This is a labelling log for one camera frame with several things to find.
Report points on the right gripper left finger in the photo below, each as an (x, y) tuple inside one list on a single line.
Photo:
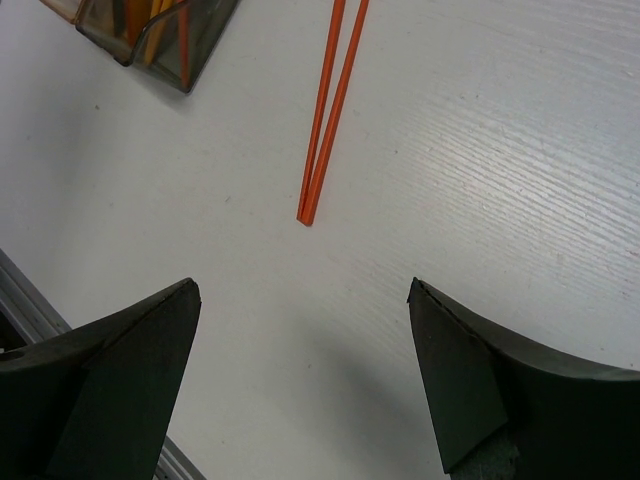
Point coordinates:
[(100, 385)]

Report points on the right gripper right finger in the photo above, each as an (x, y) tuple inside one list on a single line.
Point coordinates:
[(506, 407)]

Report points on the orange plastic container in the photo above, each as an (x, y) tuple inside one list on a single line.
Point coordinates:
[(69, 10)]

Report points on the aluminium table rail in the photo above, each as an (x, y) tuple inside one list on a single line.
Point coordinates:
[(75, 375)]

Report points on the dark grey plastic container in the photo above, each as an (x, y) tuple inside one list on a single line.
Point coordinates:
[(120, 28)]

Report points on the red-orange fork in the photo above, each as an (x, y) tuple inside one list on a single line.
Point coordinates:
[(183, 37)]

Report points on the red chopstick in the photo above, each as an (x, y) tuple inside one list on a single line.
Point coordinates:
[(325, 145), (321, 100)]

